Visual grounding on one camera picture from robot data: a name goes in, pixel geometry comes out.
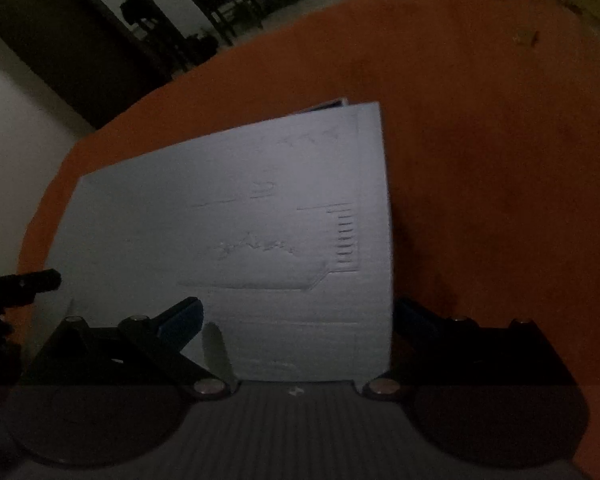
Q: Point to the orange cloth desktop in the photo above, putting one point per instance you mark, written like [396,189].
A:
[480,135]

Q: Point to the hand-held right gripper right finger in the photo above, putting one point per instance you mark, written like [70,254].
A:
[415,317]

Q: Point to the white embossed box lid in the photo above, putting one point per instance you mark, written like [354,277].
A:
[230,220]

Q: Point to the dark wooden door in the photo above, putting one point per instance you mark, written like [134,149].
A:
[80,45]

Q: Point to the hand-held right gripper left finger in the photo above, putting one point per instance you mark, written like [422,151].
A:
[180,322]

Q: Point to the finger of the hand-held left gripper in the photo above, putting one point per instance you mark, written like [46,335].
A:
[35,282]

